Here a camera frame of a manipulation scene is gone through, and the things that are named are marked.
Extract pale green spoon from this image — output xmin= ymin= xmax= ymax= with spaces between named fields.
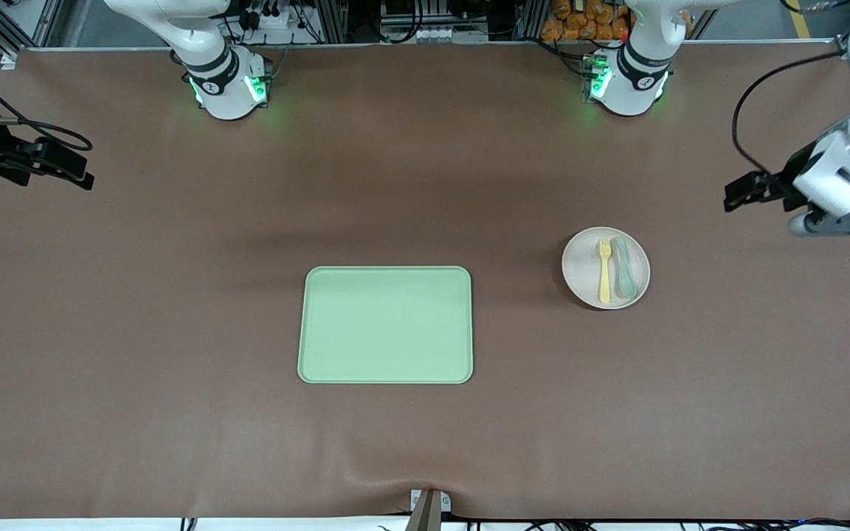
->
xmin=612 ymin=236 xmax=638 ymax=299

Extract yellow fork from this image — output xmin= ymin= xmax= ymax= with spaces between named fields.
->
xmin=598 ymin=238 xmax=612 ymax=305

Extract beige round plate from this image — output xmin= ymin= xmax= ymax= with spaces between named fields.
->
xmin=562 ymin=226 xmax=652 ymax=310

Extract base box with green light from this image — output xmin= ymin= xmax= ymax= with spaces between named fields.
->
xmin=582 ymin=53 xmax=613 ymax=103
xmin=243 ymin=55 xmax=273 ymax=105

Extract brown table mat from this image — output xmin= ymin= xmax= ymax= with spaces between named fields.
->
xmin=0 ymin=42 xmax=850 ymax=521

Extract pile of orange packets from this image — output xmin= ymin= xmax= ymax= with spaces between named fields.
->
xmin=541 ymin=0 xmax=632 ymax=42

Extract white power strip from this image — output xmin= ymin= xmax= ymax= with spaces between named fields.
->
xmin=244 ymin=4 xmax=312 ymax=32

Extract white connector row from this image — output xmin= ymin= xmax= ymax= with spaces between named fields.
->
xmin=383 ymin=28 xmax=489 ymax=44

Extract light green rectangular tray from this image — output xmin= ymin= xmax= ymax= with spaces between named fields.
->
xmin=297 ymin=265 xmax=474 ymax=385

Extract metal table edge clamp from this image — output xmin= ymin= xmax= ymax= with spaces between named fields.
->
xmin=409 ymin=489 xmax=452 ymax=531

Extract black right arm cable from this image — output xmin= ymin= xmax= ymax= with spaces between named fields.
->
xmin=0 ymin=58 xmax=94 ymax=152

